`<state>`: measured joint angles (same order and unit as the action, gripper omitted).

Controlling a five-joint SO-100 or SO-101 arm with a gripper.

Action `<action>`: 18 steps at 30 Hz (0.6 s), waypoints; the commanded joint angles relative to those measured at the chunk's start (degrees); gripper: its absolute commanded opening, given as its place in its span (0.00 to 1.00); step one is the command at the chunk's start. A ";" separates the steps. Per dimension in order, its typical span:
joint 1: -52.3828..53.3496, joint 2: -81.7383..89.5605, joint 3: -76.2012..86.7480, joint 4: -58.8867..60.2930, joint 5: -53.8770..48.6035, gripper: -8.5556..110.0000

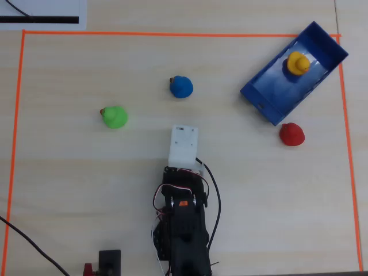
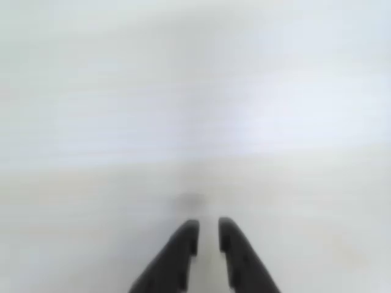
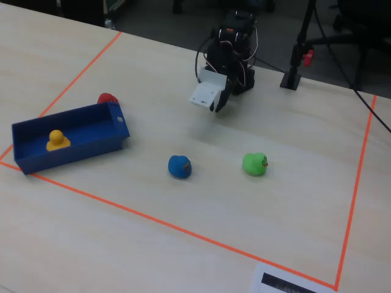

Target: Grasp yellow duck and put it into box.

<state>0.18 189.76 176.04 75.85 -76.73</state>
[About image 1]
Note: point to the white camera box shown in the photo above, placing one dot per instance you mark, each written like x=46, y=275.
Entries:
x=184, y=143

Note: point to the green rubber duck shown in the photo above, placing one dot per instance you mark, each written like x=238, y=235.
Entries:
x=115, y=117

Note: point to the blue rubber duck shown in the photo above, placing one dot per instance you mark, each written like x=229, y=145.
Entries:
x=181, y=87

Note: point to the red rubber duck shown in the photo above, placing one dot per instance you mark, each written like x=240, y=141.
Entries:
x=292, y=135

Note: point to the white paper with black bar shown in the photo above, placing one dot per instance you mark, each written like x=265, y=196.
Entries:
x=43, y=7

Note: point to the black camera stand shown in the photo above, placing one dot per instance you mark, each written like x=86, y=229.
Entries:
x=109, y=263

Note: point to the orange tape strip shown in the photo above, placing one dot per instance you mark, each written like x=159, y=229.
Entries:
x=14, y=143
x=172, y=34
x=349, y=149

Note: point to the blue plastic box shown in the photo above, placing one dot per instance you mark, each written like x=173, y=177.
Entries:
x=276, y=86

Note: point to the yellow rubber duck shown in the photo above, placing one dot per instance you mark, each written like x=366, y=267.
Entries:
x=297, y=63

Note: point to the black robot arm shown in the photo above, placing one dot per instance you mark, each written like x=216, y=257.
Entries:
x=187, y=230

